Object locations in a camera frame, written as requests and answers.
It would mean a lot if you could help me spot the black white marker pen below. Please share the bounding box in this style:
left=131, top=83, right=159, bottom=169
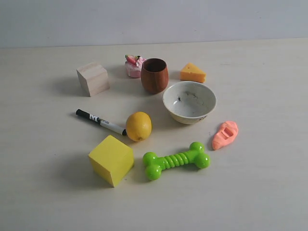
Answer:
left=76, top=109, right=127, bottom=136

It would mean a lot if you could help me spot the yellow lemon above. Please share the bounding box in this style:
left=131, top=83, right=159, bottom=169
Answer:
left=126, top=112, right=152, bottom=142

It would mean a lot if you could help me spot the green bone dog toy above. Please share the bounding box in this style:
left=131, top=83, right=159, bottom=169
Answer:
left=142, top=141, right=211, bottom=180

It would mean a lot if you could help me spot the white ceramic floral bowl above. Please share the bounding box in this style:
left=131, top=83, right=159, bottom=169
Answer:
left=162, top=81, right=217, bottom=125

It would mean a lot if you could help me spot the light wooden cube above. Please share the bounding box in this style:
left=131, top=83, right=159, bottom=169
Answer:
left=77, top=62, right=110, bottom=97

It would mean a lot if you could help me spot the pink strawberry cake toy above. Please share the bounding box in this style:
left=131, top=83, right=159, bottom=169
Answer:
left=125, top=54, right=146, bottom=78

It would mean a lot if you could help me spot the orange-pink rubber toy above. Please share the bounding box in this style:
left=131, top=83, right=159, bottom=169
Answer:
left=212, top=121, right=239, bottom=150

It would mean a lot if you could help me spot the yellow cheese wedge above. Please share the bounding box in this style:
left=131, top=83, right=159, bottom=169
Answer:
left=180, top=63, right=206, bottom=83

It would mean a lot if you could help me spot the yellow cube block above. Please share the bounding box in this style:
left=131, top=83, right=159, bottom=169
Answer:
left=89, top=135, right=134, bottom=187

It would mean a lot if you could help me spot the brown wooden cup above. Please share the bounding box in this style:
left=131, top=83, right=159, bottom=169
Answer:
left=141, top=58, right=169, bottom=94

